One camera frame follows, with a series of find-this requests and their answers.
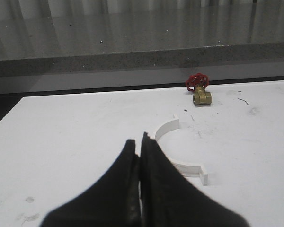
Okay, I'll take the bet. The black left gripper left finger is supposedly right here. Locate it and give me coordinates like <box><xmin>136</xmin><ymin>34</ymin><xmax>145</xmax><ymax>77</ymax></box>
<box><xmin>41</xmin><ymin>140</ymin><xmax>141</xmax><ymax>227</ymax></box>

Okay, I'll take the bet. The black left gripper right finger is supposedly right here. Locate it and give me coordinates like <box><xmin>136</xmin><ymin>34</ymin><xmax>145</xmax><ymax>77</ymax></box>
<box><xmin>140</xmin><ymin>133</ymin><xmax>249</xmax><ymax>227</ymax></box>

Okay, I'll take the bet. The white half pipe clamp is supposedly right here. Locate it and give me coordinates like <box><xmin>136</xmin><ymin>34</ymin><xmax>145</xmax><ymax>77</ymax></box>
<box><xmin>151</xmin><ymin>114</ymin><xmax>209</xmax><ymax>186</ymax></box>

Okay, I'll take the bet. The brass valve with red handle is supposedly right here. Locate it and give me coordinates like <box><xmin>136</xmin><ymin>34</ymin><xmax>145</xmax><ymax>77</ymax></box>
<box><xmin>185</xmin><ymin>73</ymin><xmax>212</xmax><ymax>106</ymax></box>

